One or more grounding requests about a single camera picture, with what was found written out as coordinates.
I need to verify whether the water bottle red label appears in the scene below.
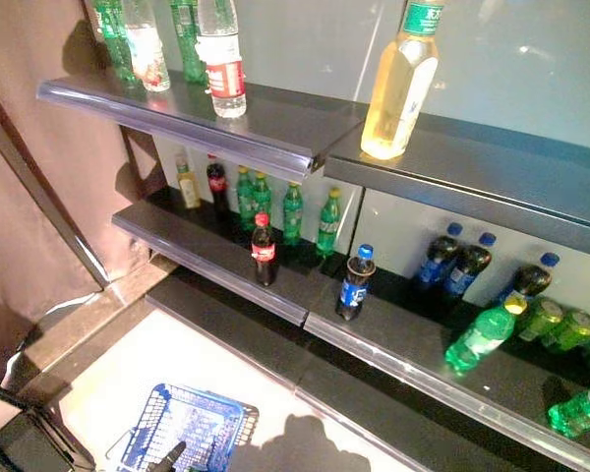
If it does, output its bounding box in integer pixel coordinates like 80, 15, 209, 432
195, 0, 248, 120

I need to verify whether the black frame pole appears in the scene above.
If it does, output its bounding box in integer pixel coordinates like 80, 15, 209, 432
0, 72, 111, 291

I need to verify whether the small yellow tea bottle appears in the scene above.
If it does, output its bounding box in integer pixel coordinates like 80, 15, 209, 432
175, 153, 203, 210

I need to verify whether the brown curtain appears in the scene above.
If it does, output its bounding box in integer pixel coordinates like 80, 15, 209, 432
0, 0, 164, 384

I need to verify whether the large yellow tea bottle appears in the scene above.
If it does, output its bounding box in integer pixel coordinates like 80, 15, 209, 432
359, 0, 446, 160

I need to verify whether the clear bottle pink label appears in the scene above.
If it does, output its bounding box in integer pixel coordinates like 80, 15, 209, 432
121, 0, 172, 93

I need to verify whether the grey upper back panel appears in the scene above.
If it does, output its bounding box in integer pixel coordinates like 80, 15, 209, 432
151, 0, 590, 148

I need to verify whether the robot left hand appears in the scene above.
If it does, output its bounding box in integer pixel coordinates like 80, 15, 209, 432
147, 440, 189, 472

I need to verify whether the grey display shelf unit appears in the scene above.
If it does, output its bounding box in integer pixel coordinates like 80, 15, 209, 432
145, 274, 561, 472

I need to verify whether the pepsi bottle blue cap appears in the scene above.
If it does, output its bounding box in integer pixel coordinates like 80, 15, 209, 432
334, 244, 378, 323
491, 251, 561, 307
441, 231, 498, 304
412, 221, 466, 296

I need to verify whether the dark shelf board with rail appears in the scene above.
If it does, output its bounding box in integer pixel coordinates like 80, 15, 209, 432
323, 112, 590, 248
36, 68, 368, 186
111, 185, 328, 326
303, 265, 590, 472

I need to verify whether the cola bottle red cap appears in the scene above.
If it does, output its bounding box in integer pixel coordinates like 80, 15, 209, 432
206, 153, 231, 218
250, 211, 278, 288

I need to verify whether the blue plastic shopping basket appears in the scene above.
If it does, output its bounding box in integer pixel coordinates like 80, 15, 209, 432
104, 383, 261, 472

